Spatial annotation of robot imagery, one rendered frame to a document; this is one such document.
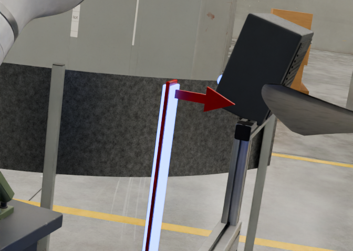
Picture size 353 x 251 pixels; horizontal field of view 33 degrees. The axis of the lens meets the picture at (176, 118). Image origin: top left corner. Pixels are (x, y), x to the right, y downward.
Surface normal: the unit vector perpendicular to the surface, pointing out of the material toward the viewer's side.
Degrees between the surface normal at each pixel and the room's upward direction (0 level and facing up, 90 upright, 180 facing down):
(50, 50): 90
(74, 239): 0
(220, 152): 90
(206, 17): 90
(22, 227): 0
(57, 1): 133
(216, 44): 90
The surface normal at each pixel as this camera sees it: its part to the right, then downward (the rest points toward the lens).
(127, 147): 0.34, 0.24
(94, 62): -0.11, 0.19
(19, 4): 0.90, 0.01
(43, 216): 0.13, -0.97
